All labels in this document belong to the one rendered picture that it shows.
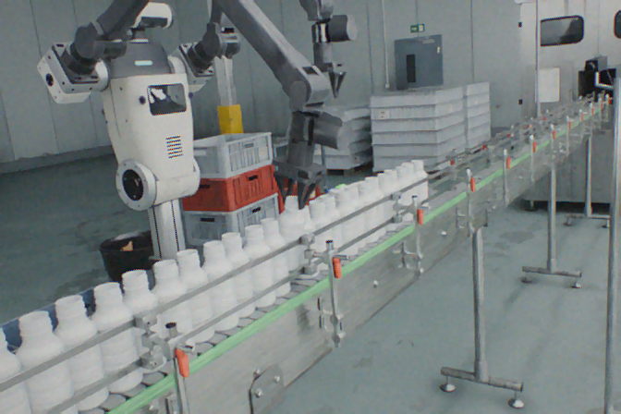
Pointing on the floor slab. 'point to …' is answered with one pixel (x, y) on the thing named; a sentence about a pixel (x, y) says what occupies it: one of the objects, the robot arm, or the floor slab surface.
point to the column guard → (230, 119)
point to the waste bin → (115, 261)
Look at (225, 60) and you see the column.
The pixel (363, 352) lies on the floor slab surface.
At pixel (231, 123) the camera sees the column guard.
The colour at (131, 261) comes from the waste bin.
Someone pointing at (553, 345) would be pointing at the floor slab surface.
